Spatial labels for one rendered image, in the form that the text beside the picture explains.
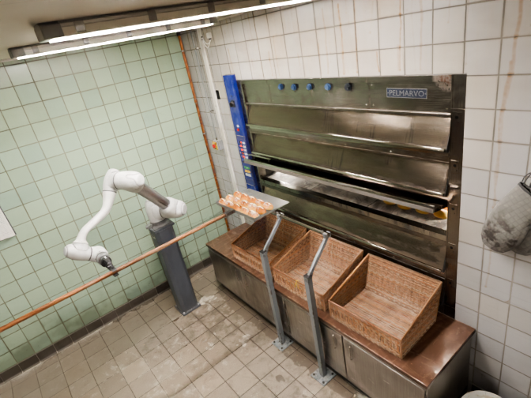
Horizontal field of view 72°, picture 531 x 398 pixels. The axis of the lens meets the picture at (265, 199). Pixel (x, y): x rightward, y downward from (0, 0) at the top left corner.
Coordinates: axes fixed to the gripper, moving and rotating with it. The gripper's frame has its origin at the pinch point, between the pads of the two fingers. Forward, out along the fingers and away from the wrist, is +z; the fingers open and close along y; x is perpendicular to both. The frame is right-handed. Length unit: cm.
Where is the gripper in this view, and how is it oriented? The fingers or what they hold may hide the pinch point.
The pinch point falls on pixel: (114, 271)
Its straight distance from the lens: 268.9
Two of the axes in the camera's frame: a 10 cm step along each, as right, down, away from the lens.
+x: -7.6, 4.0, -5.2
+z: 6.3, 2.3, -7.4
